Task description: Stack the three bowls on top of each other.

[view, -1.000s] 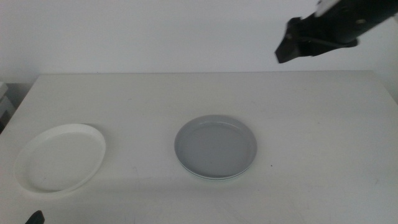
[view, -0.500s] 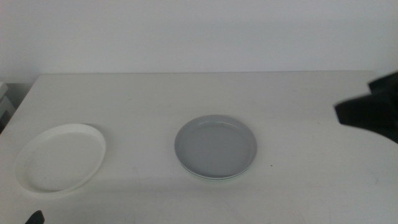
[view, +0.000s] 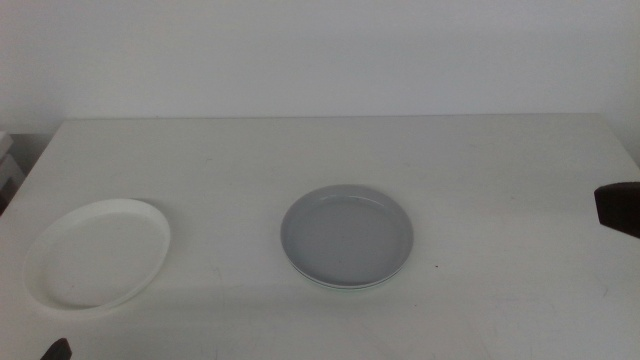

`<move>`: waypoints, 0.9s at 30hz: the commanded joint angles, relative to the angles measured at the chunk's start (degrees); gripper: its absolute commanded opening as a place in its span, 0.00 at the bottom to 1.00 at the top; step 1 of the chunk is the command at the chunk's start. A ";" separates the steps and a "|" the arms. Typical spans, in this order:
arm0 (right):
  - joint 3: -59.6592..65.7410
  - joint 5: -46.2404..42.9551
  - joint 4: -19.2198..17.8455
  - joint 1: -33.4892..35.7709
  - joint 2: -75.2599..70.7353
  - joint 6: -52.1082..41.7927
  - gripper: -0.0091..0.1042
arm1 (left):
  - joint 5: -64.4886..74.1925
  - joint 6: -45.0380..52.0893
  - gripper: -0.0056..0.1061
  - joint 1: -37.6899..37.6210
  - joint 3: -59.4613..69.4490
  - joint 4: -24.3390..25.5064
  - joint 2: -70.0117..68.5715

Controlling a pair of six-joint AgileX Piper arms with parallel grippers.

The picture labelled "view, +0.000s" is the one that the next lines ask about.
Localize white shallow bowl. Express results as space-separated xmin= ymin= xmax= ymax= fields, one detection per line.
xmin=23 ymin=198 xmax=172 ymax=314

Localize grey shallow bowl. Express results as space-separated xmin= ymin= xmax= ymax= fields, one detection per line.
xmin=279 ymin=184 xmax=415 ymax=288

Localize green shallow bowl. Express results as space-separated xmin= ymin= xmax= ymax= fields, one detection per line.
xmin=294 ymin=269 xmax=401 ymax=292

